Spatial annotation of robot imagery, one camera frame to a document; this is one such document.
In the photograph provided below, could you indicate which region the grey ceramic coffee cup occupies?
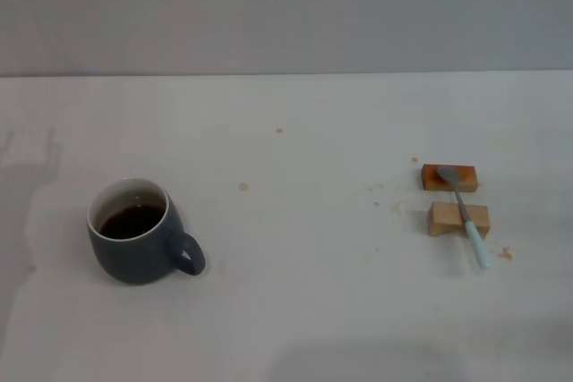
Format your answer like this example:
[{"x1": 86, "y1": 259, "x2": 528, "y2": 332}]
[{"x1": 86, "y1": 177, "x2": 207, "y2": 286}]

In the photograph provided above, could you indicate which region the blue handled metal spoon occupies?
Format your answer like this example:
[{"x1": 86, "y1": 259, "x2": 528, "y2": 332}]
[{"x1": 436, "y1": 165, "x2": 494, "y2": 270}]

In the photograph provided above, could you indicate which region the pale notched wooden block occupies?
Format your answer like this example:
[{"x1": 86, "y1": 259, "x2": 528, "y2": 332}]
[{"x1": 427, "y1": 200, "x2": 491, "y2": 238}]

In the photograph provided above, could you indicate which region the orange stained wooden block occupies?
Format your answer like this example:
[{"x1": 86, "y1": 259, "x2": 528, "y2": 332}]
[{"x1": 421, "y1": 163, "x2": 479, "y2": 194}]

